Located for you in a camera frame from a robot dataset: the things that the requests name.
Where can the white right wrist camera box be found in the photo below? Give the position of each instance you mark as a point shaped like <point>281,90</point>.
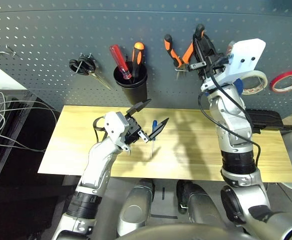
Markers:
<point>243,60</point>

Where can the grey robot torso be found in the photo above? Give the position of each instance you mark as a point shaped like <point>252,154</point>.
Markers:
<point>185,233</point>

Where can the black box device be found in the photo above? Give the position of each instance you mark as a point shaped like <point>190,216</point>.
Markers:
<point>266,118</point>

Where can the blue tape roll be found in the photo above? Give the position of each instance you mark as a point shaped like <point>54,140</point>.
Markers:
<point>239,86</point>

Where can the red tape roll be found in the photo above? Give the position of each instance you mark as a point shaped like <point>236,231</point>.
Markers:
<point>272,85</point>

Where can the orange black screwdriver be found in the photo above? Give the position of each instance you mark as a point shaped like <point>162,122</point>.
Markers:
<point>137,57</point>

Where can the orange black pliers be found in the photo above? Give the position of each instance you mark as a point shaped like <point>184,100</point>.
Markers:
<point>172,53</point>

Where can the dark grey pegboard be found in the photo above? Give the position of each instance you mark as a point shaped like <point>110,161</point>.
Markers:
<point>60,30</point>

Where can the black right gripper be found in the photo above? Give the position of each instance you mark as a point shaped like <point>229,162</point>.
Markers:
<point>212,62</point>

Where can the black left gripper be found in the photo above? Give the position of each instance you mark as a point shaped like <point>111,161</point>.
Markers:
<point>133,130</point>

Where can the white tape roll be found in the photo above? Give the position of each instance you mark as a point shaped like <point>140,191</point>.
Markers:
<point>258,74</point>

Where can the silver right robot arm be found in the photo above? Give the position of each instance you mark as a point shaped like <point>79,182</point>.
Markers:
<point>233,125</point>

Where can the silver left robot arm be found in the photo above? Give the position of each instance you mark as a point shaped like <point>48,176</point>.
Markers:
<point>98,162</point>

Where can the black plastic cup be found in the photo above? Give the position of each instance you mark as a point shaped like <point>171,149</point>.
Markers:
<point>135,92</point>

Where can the silver left robot leg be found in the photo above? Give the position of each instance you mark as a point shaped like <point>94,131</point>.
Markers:
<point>135,207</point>

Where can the silver robot leg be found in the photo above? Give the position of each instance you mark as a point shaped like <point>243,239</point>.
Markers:
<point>135,207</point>
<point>203,205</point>

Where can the black cabinet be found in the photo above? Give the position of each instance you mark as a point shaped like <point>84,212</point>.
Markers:
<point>10,165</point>

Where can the silver right robot leg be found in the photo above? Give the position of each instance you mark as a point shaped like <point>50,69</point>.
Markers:
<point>203,205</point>

